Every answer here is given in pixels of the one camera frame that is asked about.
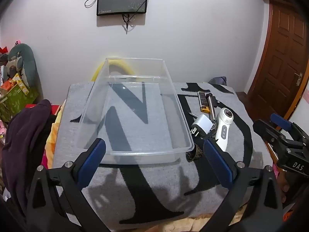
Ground red box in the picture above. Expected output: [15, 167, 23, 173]
[24, 104, 61, 116]

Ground yellow foam tube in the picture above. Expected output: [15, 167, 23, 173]
[91, 61, 135, 83]

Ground white handheld massager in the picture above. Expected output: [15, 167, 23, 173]
[214, 107, 233, 152]

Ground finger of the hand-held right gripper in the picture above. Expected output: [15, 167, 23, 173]
[270, 113, 309, 138]
[253, 119, 290, 148]

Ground black hanging cable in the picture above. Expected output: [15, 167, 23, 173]
[121, 12, 136, 35]

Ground yellow printed package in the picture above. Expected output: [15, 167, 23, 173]
[11, 74, 30, 95]

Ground white charger plug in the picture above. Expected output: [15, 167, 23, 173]
[191, 114, 213, 138]

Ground grey blanket with black letters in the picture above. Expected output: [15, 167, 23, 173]
[52, 81, 274, 225]

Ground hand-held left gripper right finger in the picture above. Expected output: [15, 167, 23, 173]
[200, 139, 283, 232]

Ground clear plastic container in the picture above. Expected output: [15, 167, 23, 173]
[78, 57, 195, 164]

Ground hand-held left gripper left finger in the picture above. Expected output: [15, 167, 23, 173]
[26, 138, 111, 232]

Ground silver metal rod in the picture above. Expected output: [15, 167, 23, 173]
[206, 93, 218, 123]

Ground green patterned gift box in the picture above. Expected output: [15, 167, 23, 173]
[0, 84, 39, 123]

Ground dark blue bag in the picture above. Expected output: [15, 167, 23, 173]
[208, 77, 227, 85]

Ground grey green plush toy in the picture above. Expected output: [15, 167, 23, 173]
[0, 43, 37, 88]

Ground dark purple garment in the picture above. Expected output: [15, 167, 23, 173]
[1, 99, 53, 221]

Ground black strap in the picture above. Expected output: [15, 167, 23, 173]
[185, 145, 205, 162]

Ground brown wooden door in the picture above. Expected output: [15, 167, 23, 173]
[246, 0, 309, 122]

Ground brown gold tube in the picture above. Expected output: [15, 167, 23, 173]
[197, 90, 210, 113]

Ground orange floral blanket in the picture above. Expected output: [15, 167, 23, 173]
[41, 99, 71, 170]

